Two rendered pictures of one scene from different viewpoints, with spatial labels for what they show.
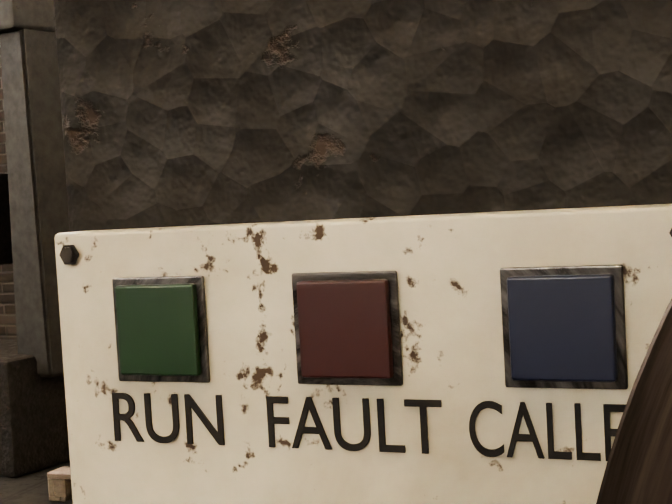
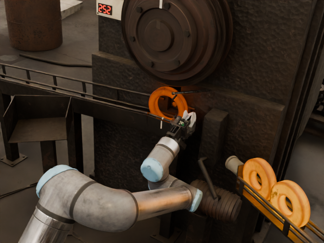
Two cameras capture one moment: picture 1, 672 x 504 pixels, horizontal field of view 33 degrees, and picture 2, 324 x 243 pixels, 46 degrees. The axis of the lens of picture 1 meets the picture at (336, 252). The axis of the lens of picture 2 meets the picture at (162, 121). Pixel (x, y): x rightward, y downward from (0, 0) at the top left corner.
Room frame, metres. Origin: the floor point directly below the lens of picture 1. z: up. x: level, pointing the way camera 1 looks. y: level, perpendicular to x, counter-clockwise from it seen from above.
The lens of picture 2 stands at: (-1.32, -0.38, 1.58)
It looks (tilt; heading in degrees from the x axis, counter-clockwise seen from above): 31 degrees down; 5
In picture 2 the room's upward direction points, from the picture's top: 5 degrees clockwise
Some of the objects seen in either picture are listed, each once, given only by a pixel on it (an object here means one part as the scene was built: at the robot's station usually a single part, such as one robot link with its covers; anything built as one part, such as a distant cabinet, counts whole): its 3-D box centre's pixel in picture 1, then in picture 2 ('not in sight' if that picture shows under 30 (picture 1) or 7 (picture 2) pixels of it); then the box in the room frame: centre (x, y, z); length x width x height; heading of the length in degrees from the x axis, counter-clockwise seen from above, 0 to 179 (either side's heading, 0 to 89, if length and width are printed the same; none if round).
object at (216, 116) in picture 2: not in sight; (213, 137); (0.11, -0.50, 0.68); 0.11 x 0.08 x 0.24; 157
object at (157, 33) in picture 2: not in sight; (161, 34); (0.10, -0.24, 1.11); 0.28 x 0.06 x 0.28; 67
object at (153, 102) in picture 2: not in sight; (168, 106); (0.20, -0.28, 0.75); 0.18 x 0.03 x 0.18; 67
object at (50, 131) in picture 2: not in sight; (46, 169); (0.13, 0.29, 0.36); 0.26 x 0.20 x 0.72; 102
